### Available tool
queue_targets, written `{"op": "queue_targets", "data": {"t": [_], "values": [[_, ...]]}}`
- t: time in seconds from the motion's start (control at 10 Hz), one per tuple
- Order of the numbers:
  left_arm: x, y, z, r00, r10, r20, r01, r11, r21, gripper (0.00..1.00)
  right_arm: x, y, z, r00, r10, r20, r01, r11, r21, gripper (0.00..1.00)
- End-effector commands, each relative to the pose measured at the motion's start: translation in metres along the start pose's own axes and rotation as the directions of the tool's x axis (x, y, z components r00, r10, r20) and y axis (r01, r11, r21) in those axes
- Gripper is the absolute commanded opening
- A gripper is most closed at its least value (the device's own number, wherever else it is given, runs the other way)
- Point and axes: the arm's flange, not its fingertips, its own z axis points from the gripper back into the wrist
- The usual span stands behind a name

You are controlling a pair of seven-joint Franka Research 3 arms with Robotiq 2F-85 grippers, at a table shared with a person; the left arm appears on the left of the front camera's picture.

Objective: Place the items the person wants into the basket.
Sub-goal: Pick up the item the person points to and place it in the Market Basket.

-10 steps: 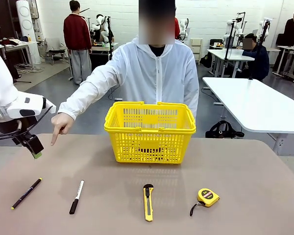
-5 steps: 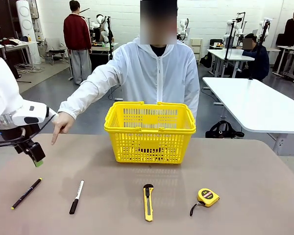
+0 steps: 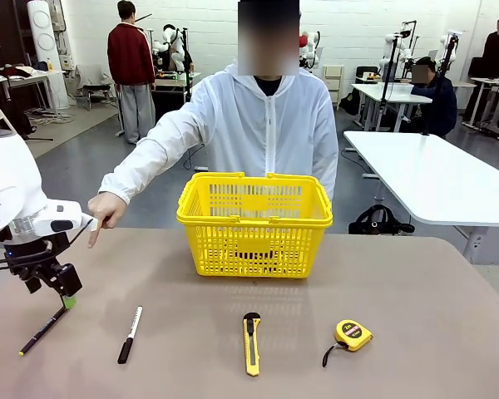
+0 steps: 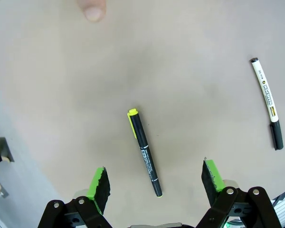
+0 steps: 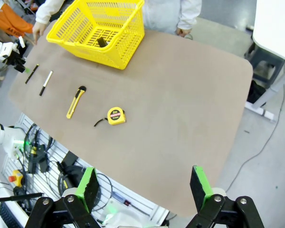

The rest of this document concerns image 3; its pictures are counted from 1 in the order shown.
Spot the person's right hand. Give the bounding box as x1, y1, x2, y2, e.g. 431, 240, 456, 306
86, 192, 127, 249

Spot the person's right forearm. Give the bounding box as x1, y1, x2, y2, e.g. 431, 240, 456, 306
98, 135, 175, 208

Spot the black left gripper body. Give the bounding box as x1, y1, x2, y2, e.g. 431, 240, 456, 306
3, 234, 74, 294

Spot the white drawer cabinet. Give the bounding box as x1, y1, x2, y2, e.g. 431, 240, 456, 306
323, 65, 345, 106

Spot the black bag with straps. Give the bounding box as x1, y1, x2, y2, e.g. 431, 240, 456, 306
348, 204, 417, 236

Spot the standing person in black clothes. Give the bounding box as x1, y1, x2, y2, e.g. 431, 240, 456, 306
467, 17, 499, 121

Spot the grey table with clothes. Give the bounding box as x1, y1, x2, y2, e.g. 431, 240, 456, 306
0, 64, 67, 120

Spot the black backpack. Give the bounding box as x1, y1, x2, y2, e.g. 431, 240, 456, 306
339, 91, 362, 117

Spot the yellow tape measure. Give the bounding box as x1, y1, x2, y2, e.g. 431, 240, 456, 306
321, 319, 374, 368

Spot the metal frame chair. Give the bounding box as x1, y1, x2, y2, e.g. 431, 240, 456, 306
77, 65, 121, 111

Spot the person in red jacket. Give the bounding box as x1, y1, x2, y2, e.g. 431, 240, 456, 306
106, 0, 157, 145

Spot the black pen with yellow ends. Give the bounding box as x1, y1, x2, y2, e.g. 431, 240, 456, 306
17, 306, 70, 357

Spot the seated person in dark jacket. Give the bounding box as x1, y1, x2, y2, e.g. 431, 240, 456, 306
410, 56, 458, 140

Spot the white tower air conditioner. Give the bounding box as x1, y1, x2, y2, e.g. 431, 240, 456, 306
27, 0, 71, 111

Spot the long white background table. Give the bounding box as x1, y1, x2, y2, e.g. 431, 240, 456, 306
350, 81, 434, 133

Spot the person's left forearm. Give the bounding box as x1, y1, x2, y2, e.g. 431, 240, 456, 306
309, 151, 340, 200

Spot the white marker with black cap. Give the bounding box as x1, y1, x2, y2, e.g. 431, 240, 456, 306
116, 306, 144, 366

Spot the yellow plastic shopping basket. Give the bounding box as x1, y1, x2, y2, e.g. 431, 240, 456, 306
175, 171, 334, 280

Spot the black camera stand pole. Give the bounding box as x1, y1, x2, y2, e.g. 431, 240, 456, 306
380, 35, 401, 126
181, 27, 194, 103
421, 35, 459, 137

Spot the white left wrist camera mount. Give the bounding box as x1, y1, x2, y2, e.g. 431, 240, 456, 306
77, 212, 99, 232

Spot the yellow black utility knife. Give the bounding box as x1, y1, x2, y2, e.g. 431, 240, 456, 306
242, 312, 262, 377

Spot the worktable with green light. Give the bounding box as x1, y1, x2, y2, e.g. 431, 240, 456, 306
151, 71, 202, 121

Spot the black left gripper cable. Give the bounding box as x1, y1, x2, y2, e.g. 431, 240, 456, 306
0, 222, 93, 272

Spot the person in white hooded jacket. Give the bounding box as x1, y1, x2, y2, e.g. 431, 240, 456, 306
98, 0, 340, 208

